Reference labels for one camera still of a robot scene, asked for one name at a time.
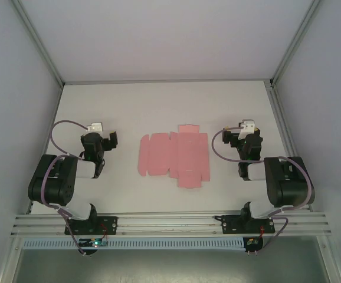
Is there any aluminium side rail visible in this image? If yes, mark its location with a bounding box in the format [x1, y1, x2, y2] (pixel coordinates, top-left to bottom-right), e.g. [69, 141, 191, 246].
[25, 84, 64, 215]
[265, 81, 313, 212]

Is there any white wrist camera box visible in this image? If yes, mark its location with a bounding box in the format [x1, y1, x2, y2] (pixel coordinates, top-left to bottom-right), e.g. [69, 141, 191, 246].
[237, 118, 256, 141]
[87, 121, 104, 133]

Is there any pink paper box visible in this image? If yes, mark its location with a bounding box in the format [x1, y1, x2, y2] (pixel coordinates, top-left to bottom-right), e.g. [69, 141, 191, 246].
[137, 123, 211, 189]

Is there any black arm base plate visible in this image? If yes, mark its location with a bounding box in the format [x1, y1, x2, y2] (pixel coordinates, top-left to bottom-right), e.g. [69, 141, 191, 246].
[219, 215, 276, 236]
[64, 216, 119, 236]

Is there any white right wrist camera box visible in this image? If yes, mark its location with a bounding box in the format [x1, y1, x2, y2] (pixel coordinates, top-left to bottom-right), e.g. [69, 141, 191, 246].
[237, 118, 256, 141]

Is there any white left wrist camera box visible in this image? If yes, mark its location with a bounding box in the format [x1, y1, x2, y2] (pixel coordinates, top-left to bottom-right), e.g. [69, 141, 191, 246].
[87, 121, 104, 133]

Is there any aluminium mounting rail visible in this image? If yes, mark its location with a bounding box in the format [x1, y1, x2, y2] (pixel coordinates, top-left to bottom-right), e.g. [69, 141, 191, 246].
[10, 210, 333, 237]

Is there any aluminium frame post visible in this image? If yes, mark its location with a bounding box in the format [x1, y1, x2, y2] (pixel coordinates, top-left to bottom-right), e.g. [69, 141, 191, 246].
[10, 0, 65, 88]
[270, 0, 322, 88]

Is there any white slotted cable duct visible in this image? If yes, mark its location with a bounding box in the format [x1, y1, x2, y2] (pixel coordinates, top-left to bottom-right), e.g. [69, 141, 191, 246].
[22, 238, 245, 250]

